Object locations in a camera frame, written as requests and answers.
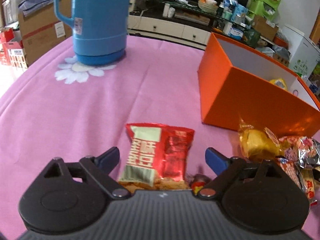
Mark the brown cardboard box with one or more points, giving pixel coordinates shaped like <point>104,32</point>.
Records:
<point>41,31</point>

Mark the green stacked storage bins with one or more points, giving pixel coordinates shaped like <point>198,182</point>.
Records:
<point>264,8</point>

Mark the red orange snack packet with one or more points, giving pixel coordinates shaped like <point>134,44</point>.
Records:
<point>303,178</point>

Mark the golden snack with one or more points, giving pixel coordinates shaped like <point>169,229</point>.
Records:
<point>258,144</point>

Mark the blue thermos jug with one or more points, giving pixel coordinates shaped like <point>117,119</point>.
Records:
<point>99,29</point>

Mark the silver pink snack packet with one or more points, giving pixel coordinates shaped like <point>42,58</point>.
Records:
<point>303,151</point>

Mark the white mini fridge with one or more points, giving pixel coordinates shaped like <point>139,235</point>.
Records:
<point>304,54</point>

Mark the red bean snack bag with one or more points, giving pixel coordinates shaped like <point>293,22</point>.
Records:
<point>158,157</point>

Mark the white tv cabinet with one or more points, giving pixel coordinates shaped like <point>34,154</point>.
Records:
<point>168,31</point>

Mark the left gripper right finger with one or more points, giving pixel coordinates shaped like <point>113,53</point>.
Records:
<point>258,197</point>

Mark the yellow snack bag in box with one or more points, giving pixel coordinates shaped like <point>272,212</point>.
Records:
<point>279,83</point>

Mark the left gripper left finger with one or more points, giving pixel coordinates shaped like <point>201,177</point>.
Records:
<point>68,197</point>

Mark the small red candy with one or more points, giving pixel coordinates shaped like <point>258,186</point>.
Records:
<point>198,182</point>

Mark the pink floral tablecloth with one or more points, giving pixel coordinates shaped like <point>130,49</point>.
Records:
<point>46,113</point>

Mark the fruit bowl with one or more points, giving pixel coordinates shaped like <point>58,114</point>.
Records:
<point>209,6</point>

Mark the orange storage box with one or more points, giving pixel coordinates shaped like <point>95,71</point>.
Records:
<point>234,85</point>

